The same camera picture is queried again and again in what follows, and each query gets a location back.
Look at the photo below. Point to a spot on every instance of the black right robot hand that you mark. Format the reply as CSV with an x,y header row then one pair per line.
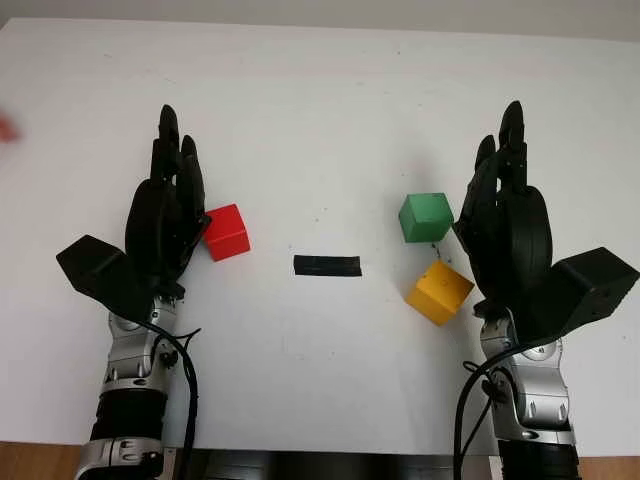
x,y
520,235

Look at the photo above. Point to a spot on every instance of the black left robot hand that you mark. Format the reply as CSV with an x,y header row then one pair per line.
x,y
160,220

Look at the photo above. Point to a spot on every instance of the red wooden block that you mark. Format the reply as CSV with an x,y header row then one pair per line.
x,y
227,235

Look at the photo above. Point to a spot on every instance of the green wooden block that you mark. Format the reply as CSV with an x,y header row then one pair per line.
x,y
425,217

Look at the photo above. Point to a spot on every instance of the yellow wooden block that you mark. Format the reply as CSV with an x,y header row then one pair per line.
x,y
440,292

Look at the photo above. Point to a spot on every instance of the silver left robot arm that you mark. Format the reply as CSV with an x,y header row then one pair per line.
x,y
130,355

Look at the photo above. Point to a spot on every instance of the black tape strip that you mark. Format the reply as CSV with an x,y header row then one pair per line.
x,y
325,266

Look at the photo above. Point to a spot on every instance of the blurred red object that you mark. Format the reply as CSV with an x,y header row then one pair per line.
x,y
6,131

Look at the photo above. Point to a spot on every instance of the dark robot torso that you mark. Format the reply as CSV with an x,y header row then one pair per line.
x,y
325,467

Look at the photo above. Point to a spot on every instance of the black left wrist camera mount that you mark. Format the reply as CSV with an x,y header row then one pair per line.
x,y
95,265

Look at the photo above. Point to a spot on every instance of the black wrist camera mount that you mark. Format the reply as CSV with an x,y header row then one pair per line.
x,y
95,265
595,285

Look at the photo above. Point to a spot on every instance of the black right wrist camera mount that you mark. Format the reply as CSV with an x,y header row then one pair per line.
x,y
595,285

